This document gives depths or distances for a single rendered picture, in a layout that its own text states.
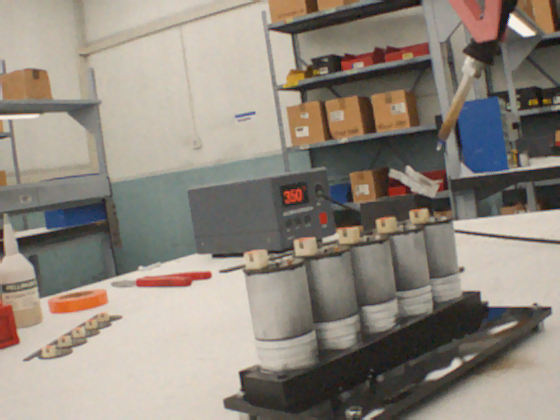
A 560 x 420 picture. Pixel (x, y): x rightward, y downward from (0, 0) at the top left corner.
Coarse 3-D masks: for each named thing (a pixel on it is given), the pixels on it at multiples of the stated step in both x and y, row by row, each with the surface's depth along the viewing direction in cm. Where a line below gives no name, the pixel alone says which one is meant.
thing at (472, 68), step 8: (464, 64) 49; (472, 64) 48; (480, 64) 48; (464, 72) 49; (472, 72) 49; (480, 72) 49; (464, 80) 49; (472, 80) 49; (464, 88) 49; (456, 96) 50; (464, 96) 50; (456, 104) 50; (448, 112) 50; (456, 112) 50; (448, 120) 50; (456, 120) 50; (448, 128) 51; (440, 136) 51; (448, 136) 51
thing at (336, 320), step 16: (336, 256) 29; (320, 272) 29; (336, 272) 29; (352, 272) 30; (320, 288) 29; (336, 288) 29; (352, 288) 30; (320, 304) 29; (336, 304) 29; (352, 304) 29; (320, 320) 29; (336, 320) 29; (352, 320) 29; (320, 336) 29; (336, 336) 29; (352, 336) 29; (320, 352) 29; (336, 352) 29
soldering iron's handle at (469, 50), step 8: (504, 0) 46; (512, 0) 46; (504, 8) 46; (512, 8) 47; (480, 16) 48; (504, 16) 47; (504, 24) 47; (504, 32) 48; (472, 40) 48; (496, 40) 47; (464, 48) 49; (472, 48) 48; (480, 48) 48; (488, 48) 48; (472, 56) 48; (480, 56) 48; (488, 56) 48; (488, 64) 48
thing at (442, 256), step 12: (432, 228) 35; (444, 228) 35; (432, 240) 35; (444, 240) 35; (432, 252) 35; (444, 252) 35; (456, 252) 35; (432, 264) 35; (444, 264) 35; (456, 264) 35; (432, 276) 35; (444, 276) 35; (456, 276) 35; (432, 288) 35; (444, 288) 35; (456, 288) 35; (444, 300) 35
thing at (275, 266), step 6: (288, 258) 28; (294, 258) 29; (300, 258) 28; (270, 264) 27; (276, 264) 27; (282, 264) 27; (288, 264) 27; (294, 264) 27; (300, 264) 27; (246, 270) 27; (252, 270) 27; (258, 270) 27; (264, 270) 27; (270, 270) 27; (276, 270) 27
